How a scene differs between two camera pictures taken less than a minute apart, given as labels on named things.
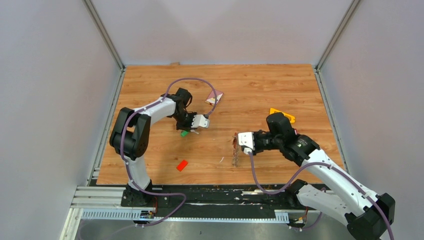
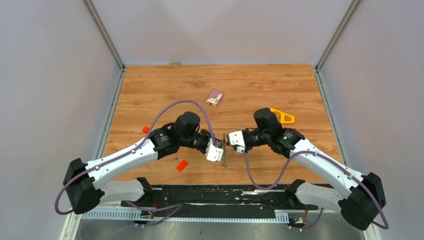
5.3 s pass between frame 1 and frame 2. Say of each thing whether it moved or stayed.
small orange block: stayed
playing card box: stayed
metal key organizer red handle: moved
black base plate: stayed
